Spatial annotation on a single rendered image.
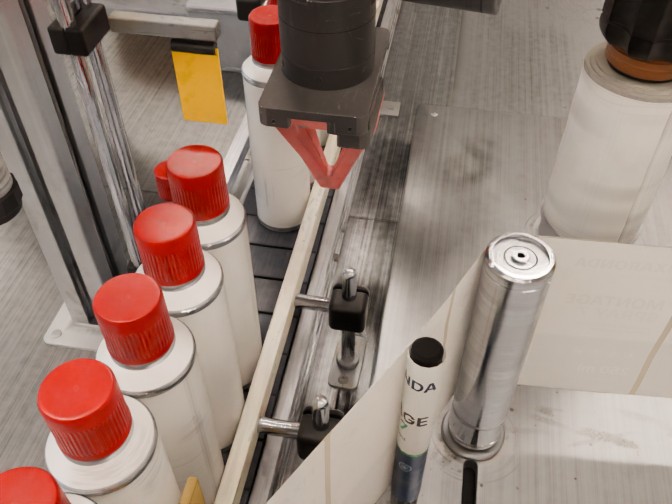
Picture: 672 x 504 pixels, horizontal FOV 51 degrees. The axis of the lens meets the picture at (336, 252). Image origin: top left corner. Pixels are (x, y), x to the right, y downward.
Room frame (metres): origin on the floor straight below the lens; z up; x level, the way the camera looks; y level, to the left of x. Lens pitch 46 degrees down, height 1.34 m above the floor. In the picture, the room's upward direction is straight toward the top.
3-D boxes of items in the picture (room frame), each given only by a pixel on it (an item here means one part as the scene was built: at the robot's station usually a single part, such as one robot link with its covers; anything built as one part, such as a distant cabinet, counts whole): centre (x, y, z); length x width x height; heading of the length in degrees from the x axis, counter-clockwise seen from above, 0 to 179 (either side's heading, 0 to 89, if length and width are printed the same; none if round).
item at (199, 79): (0.38, 0.09, 1.09); 0.03 x 0.01 x 0.06; 80
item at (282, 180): (0.49, 0.05, 0.98); 0.05 x 0.05 x 0.20
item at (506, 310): (0.26, -0.10, 0.97); 0.05 x 0.05 x 0.19
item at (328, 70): (0.38, 0.01, 1.13); 0.10 x 0.07 x 0.07; 169
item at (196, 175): (0.32, 0.08, 0.98); 0.05 x 0.05 x 0.20
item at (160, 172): (0.58, 0.18, 0.85); 0.03 x 0.03 x 0.03
